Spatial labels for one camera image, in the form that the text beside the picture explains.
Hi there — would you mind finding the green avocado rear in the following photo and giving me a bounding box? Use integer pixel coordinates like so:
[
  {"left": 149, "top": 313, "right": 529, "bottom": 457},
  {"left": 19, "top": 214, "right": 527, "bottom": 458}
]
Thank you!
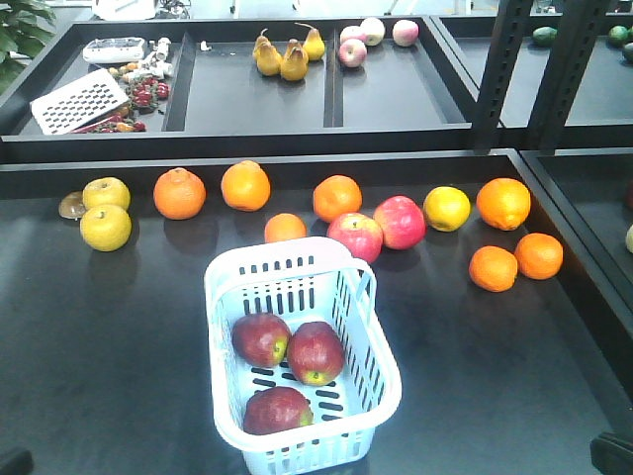
[{"left": 531, "top": 26, "right": 558, "bottom": 48}]

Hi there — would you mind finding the pink red apple left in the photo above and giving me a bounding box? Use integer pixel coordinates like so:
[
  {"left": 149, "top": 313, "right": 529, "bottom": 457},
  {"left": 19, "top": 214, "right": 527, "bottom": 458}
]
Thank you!
[{"left": 326, "top": 213, "right": 383, "bottom": 263}]

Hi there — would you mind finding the orange back middle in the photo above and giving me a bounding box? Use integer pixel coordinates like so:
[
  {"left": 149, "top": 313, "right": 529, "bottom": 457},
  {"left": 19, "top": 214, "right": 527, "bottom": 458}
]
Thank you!
[{"left": 221, "top": 160, "right": 271, "bottom": 212}]

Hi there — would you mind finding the black wooden produce stand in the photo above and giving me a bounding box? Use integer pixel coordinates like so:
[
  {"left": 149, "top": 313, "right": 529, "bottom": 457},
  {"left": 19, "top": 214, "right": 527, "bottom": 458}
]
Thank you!
[{"left": 1, "top": 150, "right": 632, "bottom": 474}]

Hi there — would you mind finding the white perforated tray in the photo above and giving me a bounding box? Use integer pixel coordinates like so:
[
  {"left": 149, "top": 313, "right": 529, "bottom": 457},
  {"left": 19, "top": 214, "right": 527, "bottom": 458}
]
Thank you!
[{"left": 31, "top": 69, "right": 128, "bottom": 135}]

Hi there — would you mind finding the pink red apple right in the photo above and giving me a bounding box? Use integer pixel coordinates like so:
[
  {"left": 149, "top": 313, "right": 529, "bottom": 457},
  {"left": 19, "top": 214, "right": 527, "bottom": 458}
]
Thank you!
[{"left": 373, "top": 195, "right": 426, "bottom": 250}]

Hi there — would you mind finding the yellow citrus back left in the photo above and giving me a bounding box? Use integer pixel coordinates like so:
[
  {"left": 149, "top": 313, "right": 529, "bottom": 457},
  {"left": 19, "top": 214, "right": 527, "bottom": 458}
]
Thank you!
[{"left": 82, "top": 177, "right": 131, "bottom": 210}]

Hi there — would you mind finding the pink apple rear front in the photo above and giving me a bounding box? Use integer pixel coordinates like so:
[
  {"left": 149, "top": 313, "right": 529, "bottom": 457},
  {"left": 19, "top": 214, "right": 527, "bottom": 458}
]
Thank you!
[{"left": 338, "top": 39, "right": 367, "bottom": 68}]

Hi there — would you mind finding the dark red apple back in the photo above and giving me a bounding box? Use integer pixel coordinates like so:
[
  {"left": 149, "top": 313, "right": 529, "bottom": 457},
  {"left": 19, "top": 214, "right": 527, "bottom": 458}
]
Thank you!
[{"left": 242, "top": 386, "right": 314, "bottom": 435}]

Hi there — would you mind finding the brown pear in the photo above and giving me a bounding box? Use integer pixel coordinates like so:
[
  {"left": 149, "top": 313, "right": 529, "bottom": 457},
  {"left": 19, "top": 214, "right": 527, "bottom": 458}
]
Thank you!
[
  {"left": 296, "top": 22, "right": 325, "bottom": 61},
  {"left": 280, "top": 39, "right": 309, "bottom": 82},
  {"left": 252, "top": 28, "right": 282, "bottom": 77}
]

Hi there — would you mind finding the brown pear right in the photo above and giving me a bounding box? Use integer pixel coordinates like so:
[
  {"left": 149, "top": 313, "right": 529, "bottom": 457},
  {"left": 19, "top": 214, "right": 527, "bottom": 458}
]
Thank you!
[{"left": 296, "top": 22, "right": 325, "bottom": 61}]

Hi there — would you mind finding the yellow citrus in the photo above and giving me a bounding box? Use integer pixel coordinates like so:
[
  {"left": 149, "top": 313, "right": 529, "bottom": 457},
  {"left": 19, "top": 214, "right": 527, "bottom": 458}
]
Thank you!
[
  {"left": 82, "top": 177, "right": 131, "bottom": 210},
  {"left": 80, "top": 204, "right": 133, "bottom": 251}
]

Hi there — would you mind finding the pale apple rear middle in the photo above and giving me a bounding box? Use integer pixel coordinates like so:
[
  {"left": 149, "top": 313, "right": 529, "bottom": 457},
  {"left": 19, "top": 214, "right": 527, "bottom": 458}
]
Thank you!
[{"left": 360, "top": 17, "right": 386, "bottom": 47}]

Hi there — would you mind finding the pink apple rear right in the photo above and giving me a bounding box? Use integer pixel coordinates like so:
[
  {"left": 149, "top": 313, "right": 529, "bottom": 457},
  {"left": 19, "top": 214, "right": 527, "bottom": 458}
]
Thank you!
[{"left": 392, "top": 19, "right": 419, "bottom": 48}]

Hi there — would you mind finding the green potted plant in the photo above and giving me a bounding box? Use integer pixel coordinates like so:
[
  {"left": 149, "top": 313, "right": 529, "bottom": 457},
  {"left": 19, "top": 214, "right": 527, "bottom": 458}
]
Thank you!
[{"left": 1, "top": 0, "right": 56, "bottom": 93}]

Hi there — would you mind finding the dark red apple front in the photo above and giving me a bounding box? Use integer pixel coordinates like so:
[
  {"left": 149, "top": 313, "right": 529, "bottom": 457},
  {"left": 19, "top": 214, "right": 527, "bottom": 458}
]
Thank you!
[{"left": 286, "top": 322, "right": 345, "bottom": 386}]

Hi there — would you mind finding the brown pear middle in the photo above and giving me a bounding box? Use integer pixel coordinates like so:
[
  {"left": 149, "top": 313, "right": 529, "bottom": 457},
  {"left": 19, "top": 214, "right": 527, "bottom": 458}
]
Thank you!
[{"left": 280, "top": 39, "right": 309, "bottom": 82}]

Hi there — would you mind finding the black upright post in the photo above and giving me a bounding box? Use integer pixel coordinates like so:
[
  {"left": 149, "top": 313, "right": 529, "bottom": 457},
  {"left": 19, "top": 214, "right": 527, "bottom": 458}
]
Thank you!
[
  {"left": 525, "top": 0, "right": 609, "bottom": 150},
  {"left": 470, "top": 0, "right": 532, "bottom": 151}
]

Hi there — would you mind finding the dark red apple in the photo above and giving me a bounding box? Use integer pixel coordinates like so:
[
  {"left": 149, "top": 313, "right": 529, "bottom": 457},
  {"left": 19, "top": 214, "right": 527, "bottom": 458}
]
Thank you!
[
  {"left": 242, "top": 386, "right": 314, "bottom": 435},
  {"left": 231, "top": 313, "right": 292, "bottom": 368},
  {"left": 286, "top": 322, "right": 345, "bottom": 386}
]

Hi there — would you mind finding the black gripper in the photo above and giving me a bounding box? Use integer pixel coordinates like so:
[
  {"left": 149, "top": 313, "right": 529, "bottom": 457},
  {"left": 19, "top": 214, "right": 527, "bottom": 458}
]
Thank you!
[{"left": 589, "top": 432, "right": 633, "bottom": 475}]

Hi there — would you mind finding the small orange lower left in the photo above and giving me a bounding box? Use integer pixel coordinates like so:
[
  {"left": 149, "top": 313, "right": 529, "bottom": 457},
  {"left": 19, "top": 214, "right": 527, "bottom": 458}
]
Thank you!
[{"left": 469, "top": 245, "right": 518, "bottom": 293}]

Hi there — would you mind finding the brown mushroom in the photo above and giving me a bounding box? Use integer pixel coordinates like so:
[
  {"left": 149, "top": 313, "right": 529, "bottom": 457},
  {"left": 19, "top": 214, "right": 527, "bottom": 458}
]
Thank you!
[{"left": 57, "top": 191, "right": 86, "bottom": 221}]

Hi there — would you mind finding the orange back left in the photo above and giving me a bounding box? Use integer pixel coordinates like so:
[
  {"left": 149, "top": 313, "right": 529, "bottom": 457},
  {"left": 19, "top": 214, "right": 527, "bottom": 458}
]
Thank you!
[{"left": 153, "top": 167, "right": 207, "bottom": 220}]

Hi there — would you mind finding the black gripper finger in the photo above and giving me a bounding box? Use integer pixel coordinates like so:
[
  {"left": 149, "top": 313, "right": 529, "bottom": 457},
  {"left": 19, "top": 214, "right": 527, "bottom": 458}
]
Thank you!
[{"left": 0, "top": 447, "right": 34, "bottom": 475}]

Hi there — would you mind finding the yellow citrus front left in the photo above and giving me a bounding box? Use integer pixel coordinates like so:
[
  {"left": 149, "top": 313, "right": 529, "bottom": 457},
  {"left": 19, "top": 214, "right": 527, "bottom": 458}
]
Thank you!
[{"left": 80, "top": 204, "right": 133, "bottom": 251}]

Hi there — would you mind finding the black rear produce stand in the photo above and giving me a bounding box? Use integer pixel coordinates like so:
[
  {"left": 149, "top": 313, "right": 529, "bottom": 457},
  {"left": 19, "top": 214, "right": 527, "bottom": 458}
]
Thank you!
[{"left": 0, "top": 14, "right": 633, "bottom": 164}]

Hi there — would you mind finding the black upright post left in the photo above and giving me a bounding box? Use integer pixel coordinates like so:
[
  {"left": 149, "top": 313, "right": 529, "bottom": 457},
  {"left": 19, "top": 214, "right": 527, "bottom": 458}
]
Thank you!
[{"left": 470, "top": 0, "right": 532, "bottom": 151}]

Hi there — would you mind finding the light blue plastic basket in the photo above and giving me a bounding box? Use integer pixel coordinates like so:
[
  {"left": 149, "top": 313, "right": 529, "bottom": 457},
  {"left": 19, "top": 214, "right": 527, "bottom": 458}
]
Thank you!
[{"left": 204, "top": 237, "right": 402, "bottom": 474}]

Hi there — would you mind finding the orange behind pink apples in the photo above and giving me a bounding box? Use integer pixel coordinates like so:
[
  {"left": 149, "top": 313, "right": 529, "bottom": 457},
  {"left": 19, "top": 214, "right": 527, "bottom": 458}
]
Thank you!
[{"left": 313, "top": 175, "right": 363, "bottom": 223}]

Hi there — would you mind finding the large orange right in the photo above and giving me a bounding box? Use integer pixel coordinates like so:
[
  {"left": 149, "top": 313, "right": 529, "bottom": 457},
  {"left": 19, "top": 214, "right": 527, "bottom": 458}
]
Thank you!
[{"left": 476, "top": 177, "right": 531, "bottom": 231}]

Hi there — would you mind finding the black upright post right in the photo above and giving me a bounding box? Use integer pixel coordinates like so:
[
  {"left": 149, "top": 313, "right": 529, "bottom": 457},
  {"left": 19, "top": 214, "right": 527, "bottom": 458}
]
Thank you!
[{"left": 525, "top": 0, "right": 609, "bottom": 150}]

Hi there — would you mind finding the small orange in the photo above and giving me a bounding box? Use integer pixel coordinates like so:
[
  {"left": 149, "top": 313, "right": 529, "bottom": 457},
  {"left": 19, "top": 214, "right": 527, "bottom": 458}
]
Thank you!
[
  {"left": 469, "top": 245, "right": 518, "bottom": 293},
  {"left": 264, "top": 213, "right": 308, "bottom": 243},
  {"left": 514, "top": 233, "right": 564, "bottom": 280}
]

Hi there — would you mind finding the small orange lower right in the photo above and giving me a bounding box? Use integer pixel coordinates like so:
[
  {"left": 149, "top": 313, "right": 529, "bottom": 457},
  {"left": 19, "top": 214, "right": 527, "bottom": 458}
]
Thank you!
[{"left": 514, "top": 233, "right": 564, "bottom": 280}]

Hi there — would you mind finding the brown pear left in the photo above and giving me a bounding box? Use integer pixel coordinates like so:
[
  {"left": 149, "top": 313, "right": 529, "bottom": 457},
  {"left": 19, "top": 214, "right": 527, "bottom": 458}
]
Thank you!
[{"left": 252, "top": 28, "right": 282, "bottom": 77}]

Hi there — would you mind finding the small orange middle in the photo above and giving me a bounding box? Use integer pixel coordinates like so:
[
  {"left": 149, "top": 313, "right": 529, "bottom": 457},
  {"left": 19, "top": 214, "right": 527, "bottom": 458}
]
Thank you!
[{"left": 264, "top": 213, "right": 308, "bottom": 243}]

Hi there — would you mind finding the pink red apple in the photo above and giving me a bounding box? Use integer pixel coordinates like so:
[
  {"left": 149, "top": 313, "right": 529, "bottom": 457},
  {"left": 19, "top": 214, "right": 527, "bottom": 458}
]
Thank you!
[
  {"left": 373, "top": 195, "right": 426, "bottom": 250},
  {"left": 326, "top": 213, "right": 383, "bottom": 263}
]

